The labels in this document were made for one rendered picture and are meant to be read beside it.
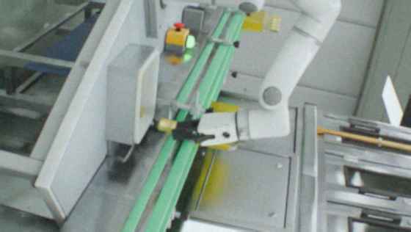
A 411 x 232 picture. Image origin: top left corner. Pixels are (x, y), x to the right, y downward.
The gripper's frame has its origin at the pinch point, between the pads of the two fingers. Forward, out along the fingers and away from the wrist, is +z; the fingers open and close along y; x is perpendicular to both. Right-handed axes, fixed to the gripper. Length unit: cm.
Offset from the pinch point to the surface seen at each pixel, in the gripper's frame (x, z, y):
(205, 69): -1.7, 0.6, 49.3
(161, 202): -12.1, 4.8, -15.4
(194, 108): -0.7, -1.3, 14.6
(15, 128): -10, 74, 32
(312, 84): -251, -55, 615
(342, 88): -262, -104, 613
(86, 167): 0.0, 21.6, -16.5
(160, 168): -10.8, 7.8, -1.1
